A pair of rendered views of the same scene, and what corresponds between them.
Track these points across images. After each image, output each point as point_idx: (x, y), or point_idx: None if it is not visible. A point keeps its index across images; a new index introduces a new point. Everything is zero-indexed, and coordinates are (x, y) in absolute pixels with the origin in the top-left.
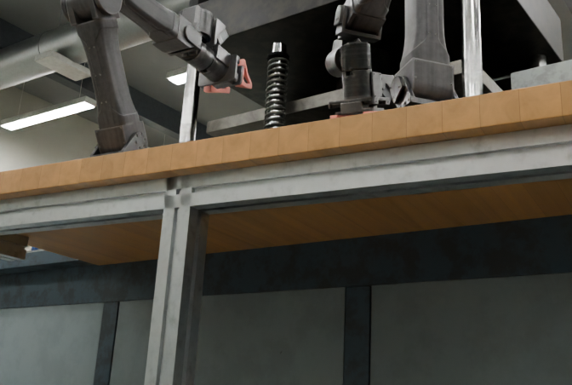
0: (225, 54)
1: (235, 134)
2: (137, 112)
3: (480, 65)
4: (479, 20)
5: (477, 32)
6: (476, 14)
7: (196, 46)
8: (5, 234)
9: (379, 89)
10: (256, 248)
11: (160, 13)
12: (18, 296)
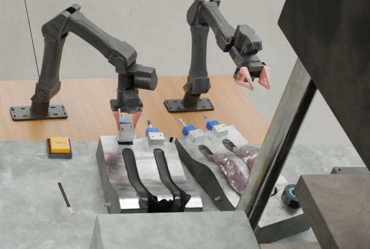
0: (239, 60)
1: (79, 79)
2: (193, 73)
3: (250, 174)
4: (272, 122)
5: (265, 135)
6: (275, 111)
7: (222, 49)
8: None
9: (117, 99)
10: None
11: (214, 26)
12: None
